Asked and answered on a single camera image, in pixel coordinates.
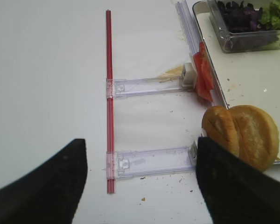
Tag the green lettuce leaves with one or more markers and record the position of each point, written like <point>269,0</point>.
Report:
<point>271,16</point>

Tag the clear plastic salad box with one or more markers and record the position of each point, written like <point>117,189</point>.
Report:
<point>240,42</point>

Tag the left upper clear pusher track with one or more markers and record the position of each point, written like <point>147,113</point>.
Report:
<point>184,80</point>

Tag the purple cabbage leaves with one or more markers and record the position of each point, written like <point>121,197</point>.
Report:
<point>241,18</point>

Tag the clear pusher track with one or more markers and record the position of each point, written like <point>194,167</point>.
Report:
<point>131,164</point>
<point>184,80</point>

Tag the left clear vertical divider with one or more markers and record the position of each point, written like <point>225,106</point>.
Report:
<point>193,39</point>

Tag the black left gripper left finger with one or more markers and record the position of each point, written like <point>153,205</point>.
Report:
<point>49,194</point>

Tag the left red rail strip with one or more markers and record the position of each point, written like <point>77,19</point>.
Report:
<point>109,100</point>

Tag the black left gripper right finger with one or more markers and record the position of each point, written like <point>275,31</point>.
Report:
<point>235,192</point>

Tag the tomato slices stack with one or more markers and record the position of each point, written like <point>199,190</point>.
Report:
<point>204,82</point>

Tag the left lower clear pusher track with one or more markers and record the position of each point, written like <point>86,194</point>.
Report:
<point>131,164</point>

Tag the white metal tray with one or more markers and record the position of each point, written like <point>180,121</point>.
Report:
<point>247,78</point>

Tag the standing bun bottom slice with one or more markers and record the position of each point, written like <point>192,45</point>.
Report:
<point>218,124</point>

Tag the bun slice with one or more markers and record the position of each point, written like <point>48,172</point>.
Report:
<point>218,124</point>
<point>258,136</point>

